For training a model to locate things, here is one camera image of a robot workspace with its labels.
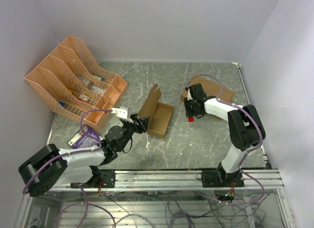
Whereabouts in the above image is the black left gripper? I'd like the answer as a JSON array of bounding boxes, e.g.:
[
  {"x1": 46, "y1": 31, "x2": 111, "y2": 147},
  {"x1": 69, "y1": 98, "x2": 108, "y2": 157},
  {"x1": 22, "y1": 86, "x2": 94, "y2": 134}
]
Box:
[{"x1": 118, "y1": 112, "x2": 151, "y2": 151}]

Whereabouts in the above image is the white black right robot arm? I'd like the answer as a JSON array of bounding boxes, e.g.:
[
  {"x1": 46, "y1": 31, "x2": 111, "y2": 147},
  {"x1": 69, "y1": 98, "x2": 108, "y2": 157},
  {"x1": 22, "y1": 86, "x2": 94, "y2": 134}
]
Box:
[{"x1": 183, "y1": 84, "x2": 266, "y2": 187}]

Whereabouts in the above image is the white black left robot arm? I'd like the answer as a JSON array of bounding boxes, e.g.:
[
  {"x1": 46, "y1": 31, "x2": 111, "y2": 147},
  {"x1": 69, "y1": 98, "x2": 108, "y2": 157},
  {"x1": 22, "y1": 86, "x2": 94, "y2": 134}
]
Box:
[{"x1": 18, "y1": 114, "x2": 150, "y2": 197}]

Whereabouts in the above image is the red flat block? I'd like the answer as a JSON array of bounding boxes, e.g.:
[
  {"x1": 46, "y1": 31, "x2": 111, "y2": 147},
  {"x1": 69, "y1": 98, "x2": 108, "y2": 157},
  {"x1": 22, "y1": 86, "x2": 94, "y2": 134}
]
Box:
[{"x1": 188, "y1": 116, "x2": 194, "y2": 122}]

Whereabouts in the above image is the purple book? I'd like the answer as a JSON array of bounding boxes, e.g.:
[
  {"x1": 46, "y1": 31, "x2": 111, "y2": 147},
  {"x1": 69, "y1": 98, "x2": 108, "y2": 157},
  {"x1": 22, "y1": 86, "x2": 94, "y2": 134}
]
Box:
[{"x1": 67, "y1": 125, "x2": 102, "y2": 149}]

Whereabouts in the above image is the pink plastic desk organizer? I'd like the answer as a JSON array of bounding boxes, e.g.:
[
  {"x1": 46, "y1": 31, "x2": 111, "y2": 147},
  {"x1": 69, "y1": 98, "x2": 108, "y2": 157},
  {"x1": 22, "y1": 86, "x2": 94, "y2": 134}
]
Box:
[{"x1": 25, "y1": 36, "x2": 128, "y2": 131}]

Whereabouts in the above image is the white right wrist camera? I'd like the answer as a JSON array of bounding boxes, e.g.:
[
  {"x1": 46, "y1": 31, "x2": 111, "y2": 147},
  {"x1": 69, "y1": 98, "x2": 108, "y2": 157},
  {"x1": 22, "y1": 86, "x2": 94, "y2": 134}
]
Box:
[{"x1": 185, "y1": 86, "x2": 194, "y2": 100}]

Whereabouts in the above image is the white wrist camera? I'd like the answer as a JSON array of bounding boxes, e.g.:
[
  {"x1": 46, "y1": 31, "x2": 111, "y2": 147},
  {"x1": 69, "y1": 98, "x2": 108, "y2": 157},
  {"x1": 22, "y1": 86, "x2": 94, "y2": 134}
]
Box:
[
  {"x1": 111, "y1": 106, "x2": 130, "y2": 120},
  {"x1": 185, "y1": 86, "x2": 194, "y2": 100}
]

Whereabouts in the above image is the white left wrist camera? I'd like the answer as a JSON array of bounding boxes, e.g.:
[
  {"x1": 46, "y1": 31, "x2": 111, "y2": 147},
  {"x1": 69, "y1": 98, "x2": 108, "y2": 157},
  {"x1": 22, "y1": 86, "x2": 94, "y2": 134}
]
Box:
[{"x1": 111, "y1": 106, "x2": 130, "y2": 120}]

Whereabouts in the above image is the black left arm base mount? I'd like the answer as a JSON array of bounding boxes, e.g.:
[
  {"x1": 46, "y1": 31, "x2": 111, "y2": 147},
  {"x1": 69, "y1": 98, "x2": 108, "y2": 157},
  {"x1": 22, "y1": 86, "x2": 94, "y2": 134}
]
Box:
[{"x1": 70, "y1": 170, "x2": 116, "y2": 188}]

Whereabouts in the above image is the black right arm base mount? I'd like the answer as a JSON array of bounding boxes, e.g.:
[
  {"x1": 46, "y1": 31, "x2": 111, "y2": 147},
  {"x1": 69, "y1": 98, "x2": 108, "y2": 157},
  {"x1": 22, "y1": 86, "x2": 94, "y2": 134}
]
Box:
[{"x1": 201, "y1": 170, "x2": 244, "y2": 188}]

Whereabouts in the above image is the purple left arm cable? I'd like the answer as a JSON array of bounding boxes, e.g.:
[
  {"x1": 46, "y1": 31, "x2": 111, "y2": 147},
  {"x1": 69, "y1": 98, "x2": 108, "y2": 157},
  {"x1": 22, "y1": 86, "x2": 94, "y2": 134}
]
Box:
[{"x1": 22, "y1": 109, "x2": 113, "y2": 228}]

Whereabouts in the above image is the aluminium frame rail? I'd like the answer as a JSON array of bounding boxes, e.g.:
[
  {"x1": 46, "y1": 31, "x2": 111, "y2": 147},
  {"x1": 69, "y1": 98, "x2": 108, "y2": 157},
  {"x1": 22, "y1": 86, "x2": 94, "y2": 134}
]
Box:
[{"x1": 26, "y1": 169, "x2": 285, "y2": 191}]

